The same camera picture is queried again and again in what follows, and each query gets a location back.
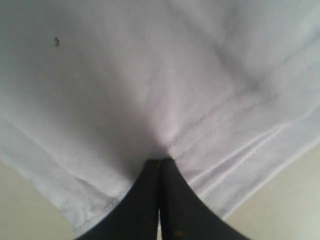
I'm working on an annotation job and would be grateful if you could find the white t-shirt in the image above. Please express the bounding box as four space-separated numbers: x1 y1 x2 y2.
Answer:
0 0 320 235

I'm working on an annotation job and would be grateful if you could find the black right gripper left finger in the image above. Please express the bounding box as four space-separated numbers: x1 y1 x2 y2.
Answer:
79 159 160 240

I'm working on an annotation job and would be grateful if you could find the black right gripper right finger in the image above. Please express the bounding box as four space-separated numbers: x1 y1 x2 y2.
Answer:
158 159 248 240

